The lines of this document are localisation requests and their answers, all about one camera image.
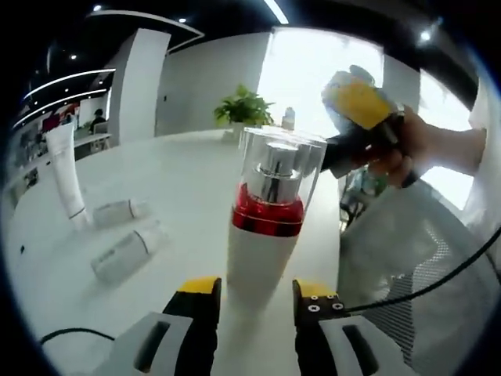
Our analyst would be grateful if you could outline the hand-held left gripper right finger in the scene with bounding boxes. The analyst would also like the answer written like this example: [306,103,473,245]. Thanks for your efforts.
[292,278,404,376]

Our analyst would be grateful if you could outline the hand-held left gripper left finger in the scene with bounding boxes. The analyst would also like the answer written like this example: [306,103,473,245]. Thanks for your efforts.
[93,276,222,376]

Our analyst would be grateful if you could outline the red-collared white skincare bottle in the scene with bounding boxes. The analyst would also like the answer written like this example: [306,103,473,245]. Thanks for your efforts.
[226,125,328,310]

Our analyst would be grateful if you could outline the small white skincare bottle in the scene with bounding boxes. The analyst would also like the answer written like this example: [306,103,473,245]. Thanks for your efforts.
[92,198,152,227]
[90,221,169,284]

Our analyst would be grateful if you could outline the white skincare tube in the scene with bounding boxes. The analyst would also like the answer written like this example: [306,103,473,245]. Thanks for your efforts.
[45,124,93,232]

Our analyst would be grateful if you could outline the person's right hand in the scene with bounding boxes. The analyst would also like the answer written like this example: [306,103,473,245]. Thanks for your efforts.
[351,106,445,189]

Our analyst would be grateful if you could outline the window with blinds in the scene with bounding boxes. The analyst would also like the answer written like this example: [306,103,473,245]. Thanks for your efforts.
[254,29,384,130]

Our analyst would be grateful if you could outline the potted green plant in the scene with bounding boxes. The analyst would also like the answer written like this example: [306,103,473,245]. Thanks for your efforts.
[213,84,275,138]

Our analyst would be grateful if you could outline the white mesh chair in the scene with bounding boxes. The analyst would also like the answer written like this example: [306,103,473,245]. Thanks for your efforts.
[338,187,501,376]

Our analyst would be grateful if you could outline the black cable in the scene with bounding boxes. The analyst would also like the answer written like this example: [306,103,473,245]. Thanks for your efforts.
[344,233,501,314]
[38,327,117,345]

